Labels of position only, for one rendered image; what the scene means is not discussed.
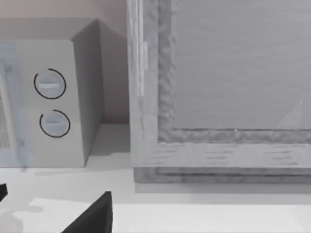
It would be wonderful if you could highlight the grey cabinet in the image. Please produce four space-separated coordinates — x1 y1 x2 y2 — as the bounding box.
126 0 311 194

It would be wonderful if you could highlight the pale microwave oven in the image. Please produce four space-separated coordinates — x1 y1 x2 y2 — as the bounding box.
0 18 105 168

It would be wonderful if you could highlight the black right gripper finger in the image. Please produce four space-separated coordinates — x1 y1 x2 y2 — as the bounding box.
60 191 113 233

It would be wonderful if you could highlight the round microwave knob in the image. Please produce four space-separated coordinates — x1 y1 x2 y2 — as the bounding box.
39 109 71 139
33 68 67 100

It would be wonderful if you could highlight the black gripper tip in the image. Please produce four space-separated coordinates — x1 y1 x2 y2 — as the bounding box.
0 183 8 202

